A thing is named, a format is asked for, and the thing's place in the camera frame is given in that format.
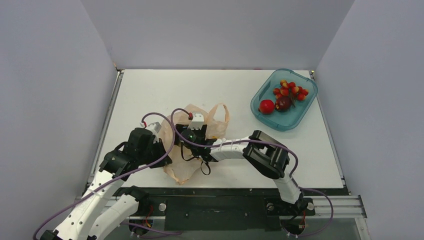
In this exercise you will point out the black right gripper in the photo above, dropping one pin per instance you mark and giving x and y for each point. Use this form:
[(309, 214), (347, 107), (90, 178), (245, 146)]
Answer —
[(191, 131)]

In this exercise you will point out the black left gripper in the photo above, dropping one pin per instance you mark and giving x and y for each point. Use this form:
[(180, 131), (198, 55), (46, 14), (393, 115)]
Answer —
[(159, 146)]

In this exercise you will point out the orange translucent plastic bag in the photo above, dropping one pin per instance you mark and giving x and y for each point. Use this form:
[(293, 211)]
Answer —
[(184, 164)]

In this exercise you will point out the red fake apple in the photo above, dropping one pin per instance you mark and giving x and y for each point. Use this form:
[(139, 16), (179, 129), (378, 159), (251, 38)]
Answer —
[(266, 107)]

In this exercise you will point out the dark purple fake fruit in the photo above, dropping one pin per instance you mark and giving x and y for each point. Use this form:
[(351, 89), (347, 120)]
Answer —
[(283, 103)]

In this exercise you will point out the red fake grape bunch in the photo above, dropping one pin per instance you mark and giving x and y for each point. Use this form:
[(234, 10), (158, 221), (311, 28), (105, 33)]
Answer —
[(290, 89)]

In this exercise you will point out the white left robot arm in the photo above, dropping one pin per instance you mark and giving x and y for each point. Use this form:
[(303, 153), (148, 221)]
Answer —
[(86, 221)]

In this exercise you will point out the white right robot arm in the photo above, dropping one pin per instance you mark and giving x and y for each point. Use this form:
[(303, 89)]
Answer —
[(268, 156)]

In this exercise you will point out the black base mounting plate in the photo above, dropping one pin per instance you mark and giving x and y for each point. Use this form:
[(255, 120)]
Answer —
[(224, 209)]

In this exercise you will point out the teal plastic tray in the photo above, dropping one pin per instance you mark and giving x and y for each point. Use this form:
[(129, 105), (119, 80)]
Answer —
[(283, 120)]

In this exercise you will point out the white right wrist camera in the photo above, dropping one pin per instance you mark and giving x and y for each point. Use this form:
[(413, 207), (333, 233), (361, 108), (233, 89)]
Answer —
[(197, 121)]

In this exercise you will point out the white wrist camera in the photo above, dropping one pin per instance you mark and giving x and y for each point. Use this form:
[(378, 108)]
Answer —
[(197, 121), (154, 127)]

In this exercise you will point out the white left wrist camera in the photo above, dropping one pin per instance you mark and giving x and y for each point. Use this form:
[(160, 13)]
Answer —
[(154, 127)]

